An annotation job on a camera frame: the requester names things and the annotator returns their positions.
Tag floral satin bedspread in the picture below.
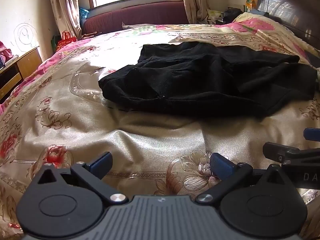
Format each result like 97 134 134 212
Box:
1 13 319 239

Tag blue bag by bench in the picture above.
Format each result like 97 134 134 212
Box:
79 7 89 28

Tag dark wooden headboard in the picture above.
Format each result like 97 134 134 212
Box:
258 0 320 49

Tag left beige curtain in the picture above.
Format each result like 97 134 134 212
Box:
50 0 81 40

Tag black bag on nightstand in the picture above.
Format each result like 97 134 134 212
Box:
222 7 243 24

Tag beige curtain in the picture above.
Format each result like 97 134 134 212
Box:
50 0 81 40
183 0 208 24

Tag maroon padded bench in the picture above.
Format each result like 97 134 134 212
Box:
81 1 189 35

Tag wooden bedside cabinet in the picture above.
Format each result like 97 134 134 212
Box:
0 47 42 103

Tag orange yellow toy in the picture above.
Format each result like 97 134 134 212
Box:
245 0 257 12

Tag right beige curtain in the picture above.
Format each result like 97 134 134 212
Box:
183 0 208 24

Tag red gift bag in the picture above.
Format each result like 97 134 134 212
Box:
56 31 77 51

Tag black pants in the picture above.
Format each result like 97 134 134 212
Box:
99 42 317 120

